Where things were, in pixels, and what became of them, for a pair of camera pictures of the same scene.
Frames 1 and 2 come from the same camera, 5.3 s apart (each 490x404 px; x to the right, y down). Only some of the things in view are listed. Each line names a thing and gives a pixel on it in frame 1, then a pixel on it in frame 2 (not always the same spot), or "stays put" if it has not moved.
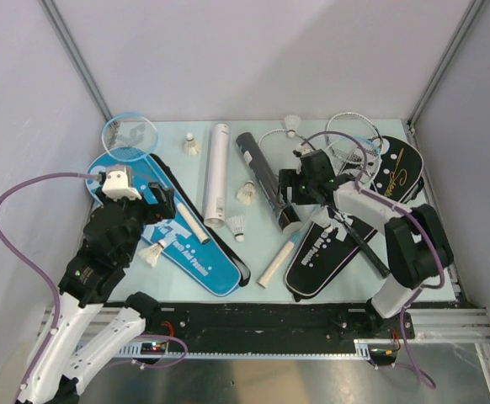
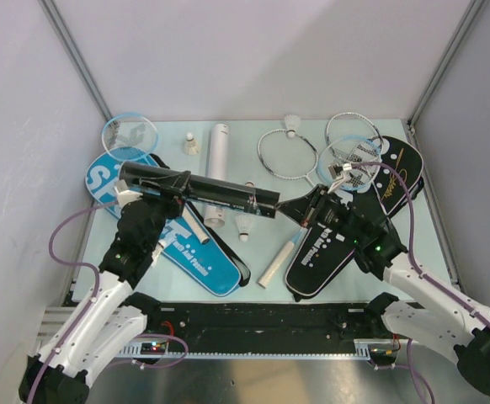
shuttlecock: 292,122 stays put
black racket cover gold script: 400,172 stays put
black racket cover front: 320,252 stays put
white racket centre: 280,147 stays put
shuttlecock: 152,252 stays put
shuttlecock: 191,146 stays put
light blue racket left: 132,136 stays put
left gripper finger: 158,194 → 173,182
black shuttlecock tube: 268,183 → 213,190
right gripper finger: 287,178 → 304,208
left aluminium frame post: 77,56 stays put
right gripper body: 305,194 → 333,216
